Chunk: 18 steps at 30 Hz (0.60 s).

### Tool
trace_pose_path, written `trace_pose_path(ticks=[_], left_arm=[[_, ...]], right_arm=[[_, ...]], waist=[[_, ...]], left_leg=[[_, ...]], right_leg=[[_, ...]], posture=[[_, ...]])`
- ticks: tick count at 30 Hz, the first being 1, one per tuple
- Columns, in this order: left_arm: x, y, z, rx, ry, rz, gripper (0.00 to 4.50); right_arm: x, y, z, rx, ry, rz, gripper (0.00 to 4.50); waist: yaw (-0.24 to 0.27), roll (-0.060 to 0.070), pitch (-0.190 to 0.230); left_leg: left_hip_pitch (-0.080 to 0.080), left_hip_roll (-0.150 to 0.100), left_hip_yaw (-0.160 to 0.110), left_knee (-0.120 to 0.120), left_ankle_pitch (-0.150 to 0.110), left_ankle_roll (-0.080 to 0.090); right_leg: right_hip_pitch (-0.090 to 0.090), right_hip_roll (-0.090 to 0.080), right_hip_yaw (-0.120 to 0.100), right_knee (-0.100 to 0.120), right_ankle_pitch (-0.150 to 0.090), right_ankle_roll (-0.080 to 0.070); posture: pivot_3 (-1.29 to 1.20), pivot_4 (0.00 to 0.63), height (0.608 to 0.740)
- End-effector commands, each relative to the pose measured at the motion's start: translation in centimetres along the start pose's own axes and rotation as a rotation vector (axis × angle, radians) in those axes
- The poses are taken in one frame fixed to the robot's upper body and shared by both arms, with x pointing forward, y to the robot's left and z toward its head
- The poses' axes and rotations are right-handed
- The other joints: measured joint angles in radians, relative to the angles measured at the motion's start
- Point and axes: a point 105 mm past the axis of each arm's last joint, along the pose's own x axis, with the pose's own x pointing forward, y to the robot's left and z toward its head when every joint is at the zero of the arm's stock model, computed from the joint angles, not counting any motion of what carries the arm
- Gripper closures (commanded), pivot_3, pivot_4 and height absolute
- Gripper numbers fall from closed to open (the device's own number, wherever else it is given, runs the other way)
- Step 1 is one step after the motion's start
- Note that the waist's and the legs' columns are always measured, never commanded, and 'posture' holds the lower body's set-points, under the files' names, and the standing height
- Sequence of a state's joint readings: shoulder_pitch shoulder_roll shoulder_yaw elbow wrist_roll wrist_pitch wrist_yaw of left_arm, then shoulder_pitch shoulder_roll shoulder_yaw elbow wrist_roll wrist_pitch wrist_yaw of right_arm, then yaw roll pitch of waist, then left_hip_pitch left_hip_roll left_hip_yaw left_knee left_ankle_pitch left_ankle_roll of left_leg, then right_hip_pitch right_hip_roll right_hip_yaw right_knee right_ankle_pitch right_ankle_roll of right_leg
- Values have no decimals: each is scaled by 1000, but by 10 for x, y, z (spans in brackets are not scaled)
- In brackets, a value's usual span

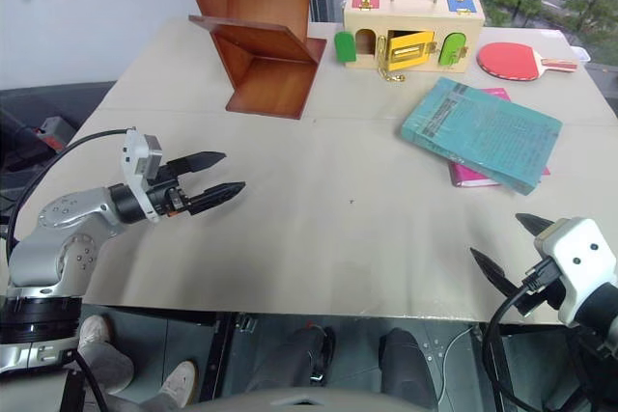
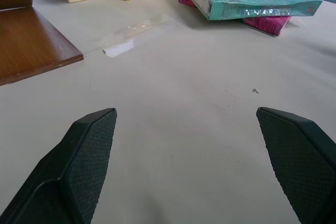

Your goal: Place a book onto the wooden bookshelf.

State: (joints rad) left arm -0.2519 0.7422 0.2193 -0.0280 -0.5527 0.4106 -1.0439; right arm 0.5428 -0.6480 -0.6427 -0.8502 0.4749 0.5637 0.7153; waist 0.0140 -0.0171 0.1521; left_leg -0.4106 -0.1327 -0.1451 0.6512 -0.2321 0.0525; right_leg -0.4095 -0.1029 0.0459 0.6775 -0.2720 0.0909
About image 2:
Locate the clear tape strip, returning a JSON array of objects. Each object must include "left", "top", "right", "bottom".
[{"left": 101, "top": 14, "right": 171, "bottom": 58}]

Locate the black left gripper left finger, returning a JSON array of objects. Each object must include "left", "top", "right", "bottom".
[{"left": 0, "top": 108, "right": 118, "bottom": 224}]

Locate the wooden shelf box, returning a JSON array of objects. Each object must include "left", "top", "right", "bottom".
[{"left": 0, "top": 0, "right": 85, "bottom": 86}]

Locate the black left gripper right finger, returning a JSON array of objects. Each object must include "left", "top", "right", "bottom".
[{"left": 256, "top": 106, "right": 336, "bottom": 224}]

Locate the pink book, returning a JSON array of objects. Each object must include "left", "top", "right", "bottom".
[{"left": 178, "top": 0, "right": 292, "bottom": 37}]

